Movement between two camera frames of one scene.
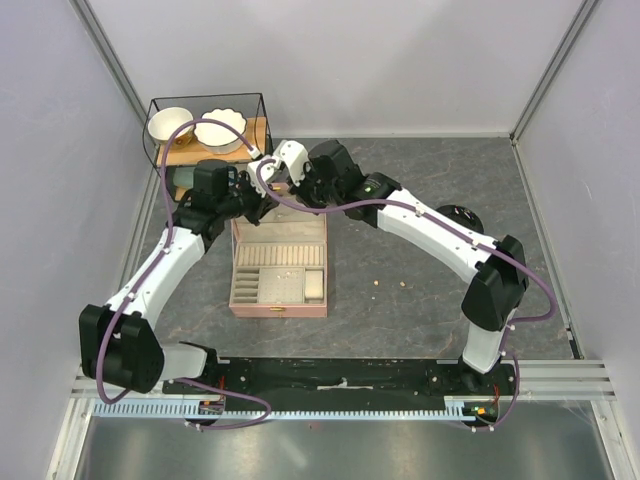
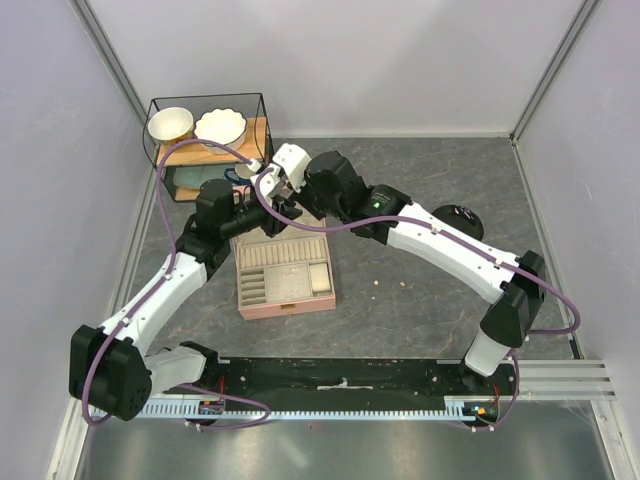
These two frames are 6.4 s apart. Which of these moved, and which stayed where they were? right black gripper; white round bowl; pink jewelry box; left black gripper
Moved: left black gripper
Stayed: pink jewelry box; right black gripper; white round bowl
